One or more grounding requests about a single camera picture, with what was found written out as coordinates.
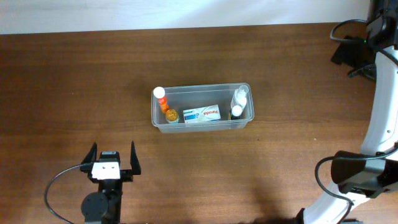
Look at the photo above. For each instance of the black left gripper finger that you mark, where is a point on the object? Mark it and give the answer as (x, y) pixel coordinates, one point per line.
(134, 162)
(90, 158)

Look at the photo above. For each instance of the gold lid small jar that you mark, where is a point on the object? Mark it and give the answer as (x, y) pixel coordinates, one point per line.
(172, 116)

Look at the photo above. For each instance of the orange effervescent tablet tube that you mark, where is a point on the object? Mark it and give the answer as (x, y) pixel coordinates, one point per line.
(159, 93)

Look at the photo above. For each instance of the white Panadol box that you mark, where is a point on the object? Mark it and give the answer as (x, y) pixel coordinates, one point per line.
(201, 115)

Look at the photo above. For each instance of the dark bottle white cap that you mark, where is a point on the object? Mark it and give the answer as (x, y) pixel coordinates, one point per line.
(235, 112)

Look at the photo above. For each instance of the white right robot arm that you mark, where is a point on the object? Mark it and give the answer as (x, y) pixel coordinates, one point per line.
(359, 177)

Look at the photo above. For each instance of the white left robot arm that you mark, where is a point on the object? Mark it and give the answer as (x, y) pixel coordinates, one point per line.
(104, 205)

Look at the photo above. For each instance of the clear plastic container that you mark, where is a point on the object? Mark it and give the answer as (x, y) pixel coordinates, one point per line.
(181, 98)

